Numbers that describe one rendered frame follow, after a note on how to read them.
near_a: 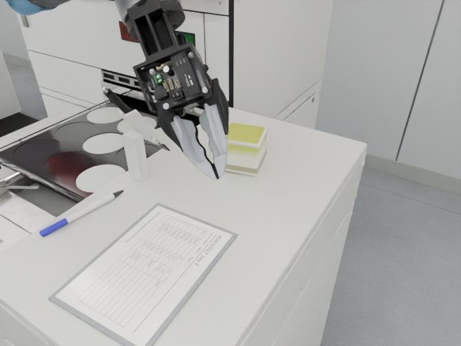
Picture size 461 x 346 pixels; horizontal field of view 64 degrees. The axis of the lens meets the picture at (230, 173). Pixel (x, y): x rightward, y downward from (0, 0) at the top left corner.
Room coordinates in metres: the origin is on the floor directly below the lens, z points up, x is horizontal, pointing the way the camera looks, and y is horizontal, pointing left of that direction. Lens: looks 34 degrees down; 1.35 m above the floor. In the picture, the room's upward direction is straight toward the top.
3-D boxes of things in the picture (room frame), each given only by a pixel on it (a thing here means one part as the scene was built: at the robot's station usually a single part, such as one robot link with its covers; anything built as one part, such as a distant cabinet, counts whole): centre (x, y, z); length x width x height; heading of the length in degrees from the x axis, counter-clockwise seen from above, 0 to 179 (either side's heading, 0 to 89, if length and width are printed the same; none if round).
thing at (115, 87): (0.97, 0.20, 0.89); 0.44 x 0.02 x 0.10; 58
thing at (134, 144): (0.56, 0.15, 1.03); 0.06 x 0.04 x 0.13; 148
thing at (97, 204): (0.44, 0.23, 0.97); 0.14 x 0.01 x 0.01; 138
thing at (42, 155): (0.78, 0.30, 0.90); 0.34 x 0.34 x 0.01; 58
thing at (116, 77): (0.97, 0.20, 0.96); 0.44 x 0.01 x 0.02; 58
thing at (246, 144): (0.58, -0.02, 1.00); 0.07 x 0.07 x 0.07; 73
